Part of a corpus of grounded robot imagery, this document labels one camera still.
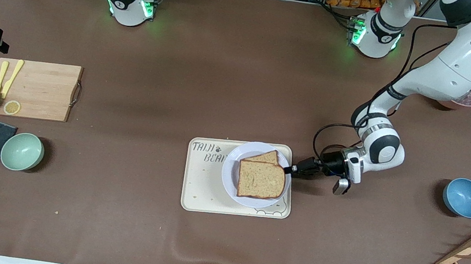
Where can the wooden cutting board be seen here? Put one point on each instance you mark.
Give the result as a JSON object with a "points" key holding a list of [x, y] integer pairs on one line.
{"points": [[43, 91]]}

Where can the yellow plastic knife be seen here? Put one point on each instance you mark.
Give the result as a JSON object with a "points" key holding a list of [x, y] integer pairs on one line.
{"points": [[11, 80]]}

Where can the white round plate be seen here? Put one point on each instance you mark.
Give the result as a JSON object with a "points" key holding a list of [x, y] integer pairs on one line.
{"points": [[229, 172]]}

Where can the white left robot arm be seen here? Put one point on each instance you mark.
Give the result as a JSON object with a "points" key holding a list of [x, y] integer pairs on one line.
{"points": [[460, 71]]}

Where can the bread slice with filling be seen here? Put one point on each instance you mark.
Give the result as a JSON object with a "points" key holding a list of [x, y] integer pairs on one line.
{"points": [[266, 157]]}

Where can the light green bowl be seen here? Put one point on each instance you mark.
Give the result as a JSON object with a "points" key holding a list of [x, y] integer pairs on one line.
{"points": [[22, 152]]}

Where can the cream tray with bear print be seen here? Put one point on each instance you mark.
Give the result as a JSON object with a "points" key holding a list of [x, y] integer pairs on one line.
{"points": [[203, 182]]}

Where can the blue bowl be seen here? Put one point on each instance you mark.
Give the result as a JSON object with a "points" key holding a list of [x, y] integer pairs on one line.
{"points": [[465, 199]]}

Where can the yellow plastic fork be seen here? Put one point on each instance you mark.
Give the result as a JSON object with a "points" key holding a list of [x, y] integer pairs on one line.
{"points": [[3, 71]]}

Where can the lemon slice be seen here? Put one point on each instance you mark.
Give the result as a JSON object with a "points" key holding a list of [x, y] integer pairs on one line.
{"points": [[12, 107]]}

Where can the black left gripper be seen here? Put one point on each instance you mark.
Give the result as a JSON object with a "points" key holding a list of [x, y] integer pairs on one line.
{"points": [[329, 162]]}

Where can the brown bread sandwich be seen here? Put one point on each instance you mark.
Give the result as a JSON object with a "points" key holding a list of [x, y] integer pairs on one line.
{"points": [[261, 180]]}

